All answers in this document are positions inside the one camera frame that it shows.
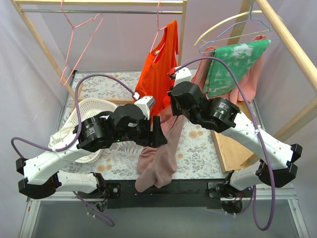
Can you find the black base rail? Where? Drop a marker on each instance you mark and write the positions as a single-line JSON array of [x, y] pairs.
[[178, 193]]

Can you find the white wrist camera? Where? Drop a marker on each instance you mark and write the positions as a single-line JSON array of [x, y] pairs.
[[144, 104], [180, 75]]

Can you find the floral table cloth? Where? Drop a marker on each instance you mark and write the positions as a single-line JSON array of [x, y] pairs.
[[196, 154]]

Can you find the left wooden clothes rack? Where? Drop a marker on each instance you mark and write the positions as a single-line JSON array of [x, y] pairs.
[[122, 42]]

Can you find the left pink wire hanger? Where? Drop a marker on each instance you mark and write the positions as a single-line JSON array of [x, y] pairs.
[[81, 36]]

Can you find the wooden clothes rack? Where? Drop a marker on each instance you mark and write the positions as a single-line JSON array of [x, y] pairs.
[[283, 90], [122, 42]]

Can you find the orange t-shirt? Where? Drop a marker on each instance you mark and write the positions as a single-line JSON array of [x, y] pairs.
[[154, 80]]

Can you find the white garment in basket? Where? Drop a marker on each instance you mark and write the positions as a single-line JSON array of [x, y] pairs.
[[59, 136]]

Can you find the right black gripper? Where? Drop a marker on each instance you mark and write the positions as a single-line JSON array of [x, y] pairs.
[[175, 104]]

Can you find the white laundry basket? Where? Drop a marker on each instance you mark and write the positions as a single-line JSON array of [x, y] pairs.
[[88, 108]]

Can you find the blue wire hanger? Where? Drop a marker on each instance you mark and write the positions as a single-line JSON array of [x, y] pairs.
[[245, 6]]

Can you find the right wooden clothes rack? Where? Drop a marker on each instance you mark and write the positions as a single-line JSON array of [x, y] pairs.
[[283, 90]]

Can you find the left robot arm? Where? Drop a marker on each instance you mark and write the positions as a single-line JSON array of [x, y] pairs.
[[43, 175]]

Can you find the green tie-dye garment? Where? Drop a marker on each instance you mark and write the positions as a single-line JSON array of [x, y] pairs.
[[230, 67]]

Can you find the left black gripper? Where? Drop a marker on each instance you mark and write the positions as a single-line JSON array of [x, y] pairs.
[[147, 134]]

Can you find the dusty pink graphic t-shirt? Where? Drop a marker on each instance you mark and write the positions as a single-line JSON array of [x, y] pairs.
[[157, 165]]

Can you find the pink hanger holding orange shirt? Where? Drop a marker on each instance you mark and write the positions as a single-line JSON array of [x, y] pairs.
[[158, 27]]

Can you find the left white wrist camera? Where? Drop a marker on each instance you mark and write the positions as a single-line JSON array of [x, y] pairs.
[[144, 104]]

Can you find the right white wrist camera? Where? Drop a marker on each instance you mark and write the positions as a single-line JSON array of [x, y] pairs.
[[180, 75]]

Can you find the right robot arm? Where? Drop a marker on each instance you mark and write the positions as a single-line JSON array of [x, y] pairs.
[[276, 164]]

